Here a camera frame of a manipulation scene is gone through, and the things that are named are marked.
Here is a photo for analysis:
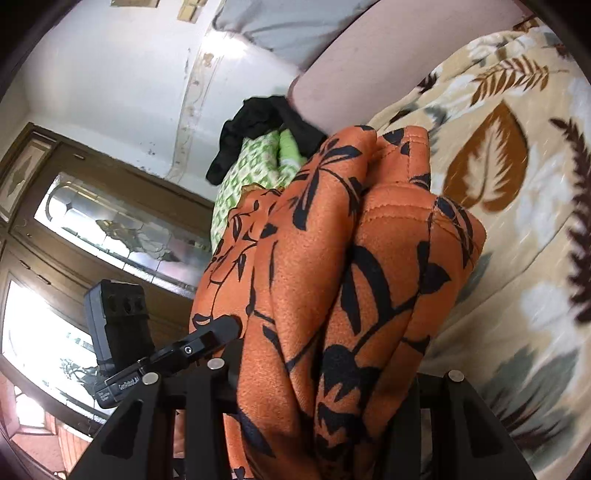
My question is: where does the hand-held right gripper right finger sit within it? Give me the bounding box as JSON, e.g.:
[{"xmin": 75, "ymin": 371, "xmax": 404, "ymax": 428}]
[{"xmin": 392, "ymin": 369, "xmax": 539, "ymax": 480}]

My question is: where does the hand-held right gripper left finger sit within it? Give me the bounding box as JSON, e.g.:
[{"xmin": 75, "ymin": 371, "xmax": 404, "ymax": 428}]
[{"xmin": 69, "ymin": 342, "xmax": 245, "ymax": 480}]

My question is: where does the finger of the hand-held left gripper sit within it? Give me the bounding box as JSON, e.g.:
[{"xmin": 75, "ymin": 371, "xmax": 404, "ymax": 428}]
[{"xmin": 139, "ymin": 316, "xmax": 243, "ymax": 376}]

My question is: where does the orange black floral cloth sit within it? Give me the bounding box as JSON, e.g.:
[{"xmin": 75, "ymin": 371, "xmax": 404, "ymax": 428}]
[{"xmin": 189, "ymin": 124, "xmax": 488, "ymax": 480}]

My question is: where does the wooden glass-door wardrobe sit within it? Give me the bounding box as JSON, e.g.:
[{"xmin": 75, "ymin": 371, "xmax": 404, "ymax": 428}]
[{"xmin": 0, "ymin": 122, "xmax": 219, "ymax": 446}]

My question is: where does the green white patterned cloth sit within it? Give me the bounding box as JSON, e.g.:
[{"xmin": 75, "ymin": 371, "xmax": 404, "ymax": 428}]
[{"xmin": 210, "ymin": 129, "xmax": 306, "ymax": 254}]

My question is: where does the beige leaf print blanket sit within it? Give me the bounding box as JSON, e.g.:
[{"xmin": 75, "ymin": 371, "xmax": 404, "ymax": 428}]
[{"xmin": 365, "ymin": 23, "xmax": 591, "ymax": 480}]

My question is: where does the grey pillow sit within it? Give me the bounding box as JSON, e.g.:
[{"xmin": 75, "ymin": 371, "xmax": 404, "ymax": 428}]
[{"xmin": 211, "ymin": 0, "xmax": 380, "ymax": 71}]

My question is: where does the pink bed sheet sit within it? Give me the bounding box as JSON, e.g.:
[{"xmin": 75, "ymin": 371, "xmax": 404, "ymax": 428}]
[{"xmin": 285, "ymin": 0, "xmax": 541, "ymax": 139}]

